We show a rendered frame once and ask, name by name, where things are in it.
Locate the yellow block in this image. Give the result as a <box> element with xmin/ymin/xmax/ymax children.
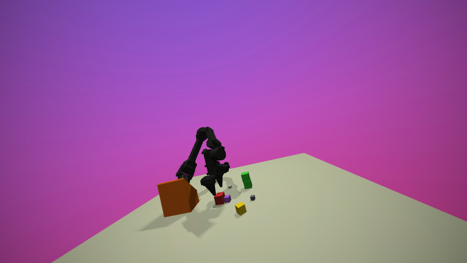
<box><xmin>235</xmin><ymin>202</ymin><xmax>246</xmax><ymax>216</ymax></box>

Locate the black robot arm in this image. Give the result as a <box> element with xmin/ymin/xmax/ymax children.
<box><xmin>176</xmin><ymin>127</ymin><xmax>230</xmax><ymax>183</ymax></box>

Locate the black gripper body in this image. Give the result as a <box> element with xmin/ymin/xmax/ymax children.
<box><xmin>200</xmin><ymin>161</ymin><xmax>222</xmax><ymax>185</ymax></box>

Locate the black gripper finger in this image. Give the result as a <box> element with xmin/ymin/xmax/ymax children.
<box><xmin>203</xmin><ymin>181</ymin><xmax>216</xmax><ymax>196</ymax></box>
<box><xmin>215</xmin><ymin>173</ymin><xmax>224</xmax><ymax>187</ymax></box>

